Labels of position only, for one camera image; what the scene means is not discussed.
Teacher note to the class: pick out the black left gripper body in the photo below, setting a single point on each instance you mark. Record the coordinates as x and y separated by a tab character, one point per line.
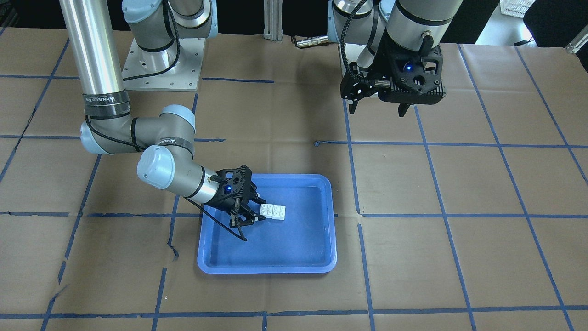
382	61

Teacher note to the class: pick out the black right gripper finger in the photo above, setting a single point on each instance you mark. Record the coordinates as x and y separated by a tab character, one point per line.
254	195
244	217

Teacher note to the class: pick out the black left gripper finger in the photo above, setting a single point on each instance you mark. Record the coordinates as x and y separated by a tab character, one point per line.
352	105
403	109

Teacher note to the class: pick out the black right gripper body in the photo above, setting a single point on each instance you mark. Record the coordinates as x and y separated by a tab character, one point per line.
222	201

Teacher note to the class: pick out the white block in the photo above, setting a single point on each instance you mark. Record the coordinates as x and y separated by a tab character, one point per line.
278	212
266	210

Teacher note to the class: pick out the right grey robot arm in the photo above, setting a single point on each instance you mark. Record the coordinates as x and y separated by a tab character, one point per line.
165	142

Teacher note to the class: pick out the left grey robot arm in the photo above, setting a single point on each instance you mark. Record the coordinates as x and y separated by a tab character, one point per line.
366	22

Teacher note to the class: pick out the blue plastic tray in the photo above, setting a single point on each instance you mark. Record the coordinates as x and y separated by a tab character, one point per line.
303	242

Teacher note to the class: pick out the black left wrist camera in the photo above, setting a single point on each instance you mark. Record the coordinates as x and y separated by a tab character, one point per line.
415	76

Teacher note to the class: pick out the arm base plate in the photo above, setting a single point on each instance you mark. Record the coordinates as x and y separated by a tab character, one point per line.
184	76
352	52

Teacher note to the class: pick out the aluminium profile post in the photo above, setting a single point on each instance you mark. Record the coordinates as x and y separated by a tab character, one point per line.
272	13

